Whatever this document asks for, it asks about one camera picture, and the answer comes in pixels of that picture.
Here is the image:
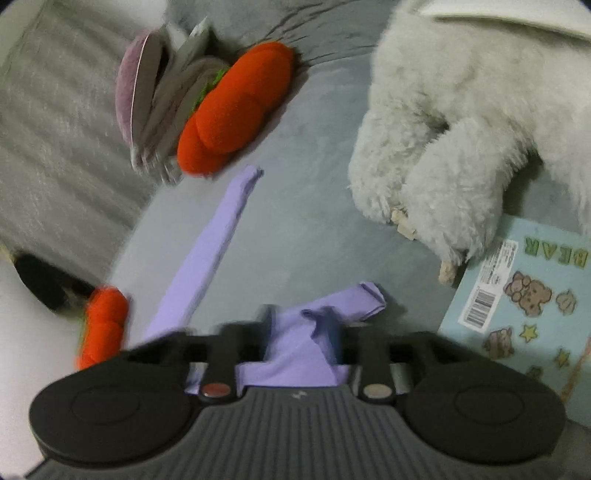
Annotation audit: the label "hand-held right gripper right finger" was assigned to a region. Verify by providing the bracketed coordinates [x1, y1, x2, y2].
[323, 309, 462, 400]

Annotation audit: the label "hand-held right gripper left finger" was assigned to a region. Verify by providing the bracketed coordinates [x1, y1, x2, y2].
[124, 305, 278, 398]

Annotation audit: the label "purple pants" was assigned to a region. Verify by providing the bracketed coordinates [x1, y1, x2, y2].
[139, 165, 387, 393]

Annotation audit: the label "dark hanging clothes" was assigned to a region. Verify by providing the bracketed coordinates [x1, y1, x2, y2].
[14, 253, 95, 315]

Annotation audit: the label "orange pumpkin cushion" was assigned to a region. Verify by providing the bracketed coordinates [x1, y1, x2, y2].
[177, 41, 296, 175]
[76, 286, 130, 370]

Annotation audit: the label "white plush toy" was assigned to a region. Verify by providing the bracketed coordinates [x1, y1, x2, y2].
[346, 0, 591, 287]

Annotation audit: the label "purple pillow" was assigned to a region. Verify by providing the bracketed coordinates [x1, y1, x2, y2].
[115, 30, 167, 148]

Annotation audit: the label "grey starred curtain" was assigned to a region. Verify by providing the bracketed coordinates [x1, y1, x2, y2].
[0, 0, 171, 250]

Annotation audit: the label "grey quilted cover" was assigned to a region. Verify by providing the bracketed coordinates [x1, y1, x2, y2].
[166, 0, 407, 65]

